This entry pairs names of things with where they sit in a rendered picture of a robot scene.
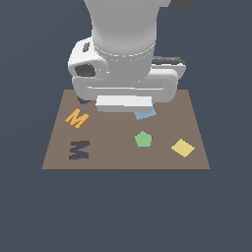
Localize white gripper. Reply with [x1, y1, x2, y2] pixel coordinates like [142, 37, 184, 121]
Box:
[67, 37, 187, 113]

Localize brown slotted board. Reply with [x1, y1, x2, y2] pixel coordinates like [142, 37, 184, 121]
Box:
[41, 89, 212, 171]

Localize blue square block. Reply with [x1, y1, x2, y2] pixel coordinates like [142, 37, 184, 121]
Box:
[133, 105, 158, 121]

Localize green pentagon block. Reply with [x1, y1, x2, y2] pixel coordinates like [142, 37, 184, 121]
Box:
[134, 130, 154, 149]

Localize orange letter M block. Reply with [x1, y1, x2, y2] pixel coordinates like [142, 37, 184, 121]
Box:
[64, 107, 92, 131]

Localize yellow diamond block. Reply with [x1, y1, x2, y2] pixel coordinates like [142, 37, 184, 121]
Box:
[170, 138, 196, 158]

